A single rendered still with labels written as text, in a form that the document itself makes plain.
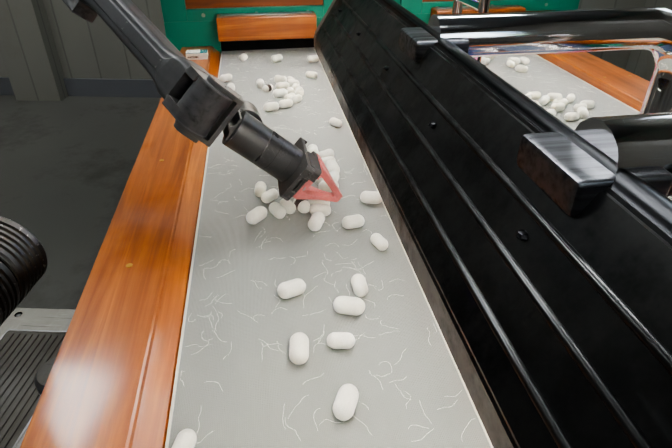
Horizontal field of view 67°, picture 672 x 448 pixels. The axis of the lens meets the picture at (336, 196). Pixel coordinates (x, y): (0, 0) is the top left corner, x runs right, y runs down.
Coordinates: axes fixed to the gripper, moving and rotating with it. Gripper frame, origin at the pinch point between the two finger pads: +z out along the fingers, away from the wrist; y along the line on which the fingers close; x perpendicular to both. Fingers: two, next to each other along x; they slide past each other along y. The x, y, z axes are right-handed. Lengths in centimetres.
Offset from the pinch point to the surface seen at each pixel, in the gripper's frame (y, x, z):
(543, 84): 52, -40, 50
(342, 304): -23.7, 2.5, -1.8
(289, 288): -19.8, 6.4, -6.3
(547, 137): -54, -25, -24
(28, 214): 131, 132, -34
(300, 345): -29.4, 5.9, -6.2
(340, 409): -37.6, 4.2, -3.8
